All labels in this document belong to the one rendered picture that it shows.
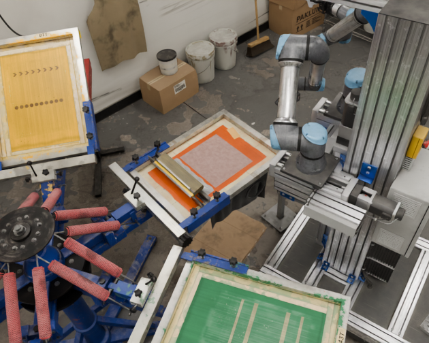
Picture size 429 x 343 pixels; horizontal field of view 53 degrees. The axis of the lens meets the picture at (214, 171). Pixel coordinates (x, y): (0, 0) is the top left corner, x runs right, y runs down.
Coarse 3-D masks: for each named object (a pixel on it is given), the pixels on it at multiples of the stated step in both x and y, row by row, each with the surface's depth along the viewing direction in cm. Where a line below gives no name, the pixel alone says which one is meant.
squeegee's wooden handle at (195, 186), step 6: (162, 156) 252; (168, 156) 251; (162, 162) 249; (168, 162) 248; (174, 162) 247; (174, 168) 244; (180, 168) 244; (180, 174) 241; (186, 174) 240; (186, 180) 238; (192, 180) 237; (192, 186) 235; (198, 186) 234; (192, 192) 232; (198, 192) 235
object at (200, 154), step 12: (216, 132) 277; (228, 132) 276; (192, 144) 271; (204, 144) 270; (216, 144) 270; (228, 144) 269; (180, 156) 265; (192, 156) 264; (204, 156) 264; (216, 156) 263; (156, 168) 260; (192, 168) 257; (156, 180) 253; (168, 180) 252
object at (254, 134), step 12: (204, 120) 280; (216, 120) 283; (228, 120) 283; (240, 120) 278; (192, 132) 274; (252, 132) 270; (168, 144) 268; (180, 144) 272; (264, 144) 264; (264, 168) 249; (144, 180) 249; (252, 180) 245; (156, 192) 242; (228, 192) 239; (168, 204) 236; (180, 216) 230
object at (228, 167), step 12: (240, 144) 268; (228, 156) 262; (240, 156) 261; (252, 156) 261; (264, 156) 260; (204, 168) 257; (216, 168) 256; (228, 168) 255; (240, 168) 255; (204, 180) 250; (216, 180) 250; (228, 180) 249; (180, 192) 246; (192, 204) 239
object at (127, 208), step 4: (128, 204) 231; (120, 208) 230; (124, 208) 230; (128, 208) 229; (132, 208) 229; (112, 212) 228; (116, 212) 228; (120, 212) 228; (124, 212) 228; (128, 212) 228; (136, 212) 233; (112, 216) 228; (116, 216) 226; (120, 216) 226; (124, 216) 228; (128, 216) 230; (120, 220) 227; (124, 220) 230
